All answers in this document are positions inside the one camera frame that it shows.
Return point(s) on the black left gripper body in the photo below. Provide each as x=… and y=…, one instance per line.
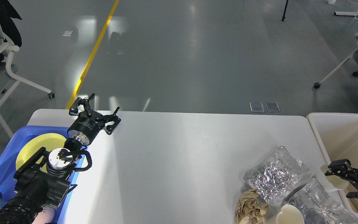
x=85, y=130

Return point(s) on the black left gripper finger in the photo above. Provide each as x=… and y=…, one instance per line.
x=109, y=122
x=88, y=111

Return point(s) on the yellow plate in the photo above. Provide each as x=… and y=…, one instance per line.
x=50, y=141

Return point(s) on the pink mug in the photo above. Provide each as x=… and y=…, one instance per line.
x=45, y=216

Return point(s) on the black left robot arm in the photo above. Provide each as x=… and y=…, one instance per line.
x=43, y=180

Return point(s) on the white plastic bin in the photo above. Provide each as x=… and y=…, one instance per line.
x=337, y=137

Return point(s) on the clear plastic bag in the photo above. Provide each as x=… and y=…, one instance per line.
x=318, y=207

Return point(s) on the crumpled aluminium foil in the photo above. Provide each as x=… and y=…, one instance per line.
x=277, y=176

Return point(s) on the white office chair left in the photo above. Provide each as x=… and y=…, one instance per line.
x=8, y=49

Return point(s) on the right floor outlet plate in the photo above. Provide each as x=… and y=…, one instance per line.
x=272, y=107

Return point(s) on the floor outlet plate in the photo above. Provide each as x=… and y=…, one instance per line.
x=272, y=107
x=257, y=107

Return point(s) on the blue plastic tray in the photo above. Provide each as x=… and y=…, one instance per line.
x=8, y=157

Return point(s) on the crumpled brown paper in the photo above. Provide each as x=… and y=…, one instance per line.
x=249, y=209

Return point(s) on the left floor outlet plate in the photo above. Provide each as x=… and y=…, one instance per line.
x=257, y=107

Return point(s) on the black tripod leg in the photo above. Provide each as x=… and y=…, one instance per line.
x=285, y=11

